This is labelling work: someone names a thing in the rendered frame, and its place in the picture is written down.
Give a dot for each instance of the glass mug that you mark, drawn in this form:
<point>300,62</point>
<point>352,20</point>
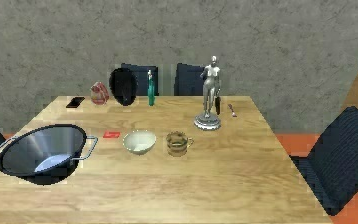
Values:
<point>177,144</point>

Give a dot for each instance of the wooden table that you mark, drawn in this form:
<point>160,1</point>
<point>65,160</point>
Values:
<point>173,180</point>

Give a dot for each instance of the red glass jar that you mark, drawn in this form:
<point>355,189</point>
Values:
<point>99,93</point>

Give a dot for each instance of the large black steel pot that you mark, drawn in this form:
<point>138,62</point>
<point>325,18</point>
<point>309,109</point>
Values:
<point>37,150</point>

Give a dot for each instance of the red card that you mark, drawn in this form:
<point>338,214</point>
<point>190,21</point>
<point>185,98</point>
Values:
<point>111,134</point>

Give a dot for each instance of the small pink spoon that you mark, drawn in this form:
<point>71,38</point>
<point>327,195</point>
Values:
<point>232,110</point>

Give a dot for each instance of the black oval vase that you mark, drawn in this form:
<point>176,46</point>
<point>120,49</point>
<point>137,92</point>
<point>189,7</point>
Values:
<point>123,86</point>

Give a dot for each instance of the silver human statue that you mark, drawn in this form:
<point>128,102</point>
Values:
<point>209,93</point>

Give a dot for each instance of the white bowl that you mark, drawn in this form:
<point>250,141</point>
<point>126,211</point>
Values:
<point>139,141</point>

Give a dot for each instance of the black phone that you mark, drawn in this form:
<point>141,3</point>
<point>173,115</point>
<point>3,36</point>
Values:
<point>75,102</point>

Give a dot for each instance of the green bottle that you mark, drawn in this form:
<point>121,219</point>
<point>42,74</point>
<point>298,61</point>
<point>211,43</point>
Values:
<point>150,90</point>

